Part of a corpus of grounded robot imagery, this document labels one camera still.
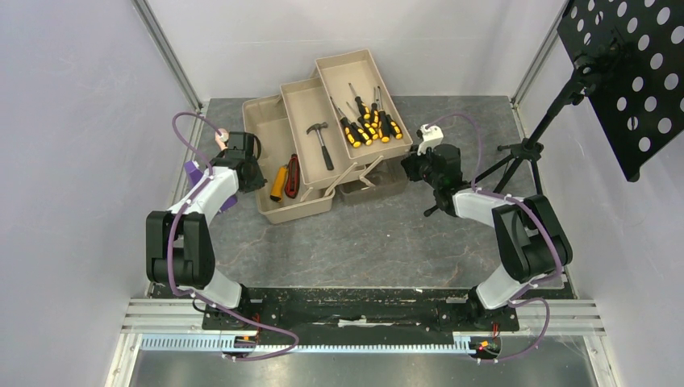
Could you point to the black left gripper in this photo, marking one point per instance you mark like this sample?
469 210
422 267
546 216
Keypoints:
257 183

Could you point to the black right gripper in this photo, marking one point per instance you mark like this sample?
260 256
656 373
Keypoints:
415 170

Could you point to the orange handled tool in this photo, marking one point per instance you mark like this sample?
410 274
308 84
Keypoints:
277 191

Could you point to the red black utility knife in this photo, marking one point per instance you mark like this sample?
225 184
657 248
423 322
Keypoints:
293 174

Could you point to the small black-yellow screwdriver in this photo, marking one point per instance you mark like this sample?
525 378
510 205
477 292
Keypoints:
394 129

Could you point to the black-yellow screwdriver front cluster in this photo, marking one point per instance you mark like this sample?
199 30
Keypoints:
382 126

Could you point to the black-yellow screwdriver cluster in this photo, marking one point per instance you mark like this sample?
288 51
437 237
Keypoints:
367 141
382 126

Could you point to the claw hammer black grip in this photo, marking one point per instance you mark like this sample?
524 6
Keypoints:
317 128

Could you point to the thin black-yellow screwdriver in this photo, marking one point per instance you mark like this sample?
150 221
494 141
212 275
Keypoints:
369 127

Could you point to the large black-yellow Phillips screwdriver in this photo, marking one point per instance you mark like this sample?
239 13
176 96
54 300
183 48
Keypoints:
351 133

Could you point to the beige translucent tool box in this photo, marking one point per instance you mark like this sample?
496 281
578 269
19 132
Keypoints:
280 122

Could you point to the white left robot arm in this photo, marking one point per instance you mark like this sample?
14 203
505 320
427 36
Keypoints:
179 251

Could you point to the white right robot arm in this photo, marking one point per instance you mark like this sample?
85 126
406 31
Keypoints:
532 244

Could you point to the purple box with grid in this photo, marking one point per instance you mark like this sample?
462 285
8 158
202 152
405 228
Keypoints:
195 175

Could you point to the black tripod stand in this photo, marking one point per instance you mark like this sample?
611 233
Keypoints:
529 148

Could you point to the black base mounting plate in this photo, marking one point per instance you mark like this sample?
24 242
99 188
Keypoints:
352 316

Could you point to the black perforated panel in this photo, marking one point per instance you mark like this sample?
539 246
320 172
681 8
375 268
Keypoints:
634 49

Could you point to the beige wooden handle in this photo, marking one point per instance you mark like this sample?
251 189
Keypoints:
221 138

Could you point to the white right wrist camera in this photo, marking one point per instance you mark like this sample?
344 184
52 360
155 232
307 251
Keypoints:
431 136

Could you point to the aluminium frame rail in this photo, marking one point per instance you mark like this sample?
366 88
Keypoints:
164 47

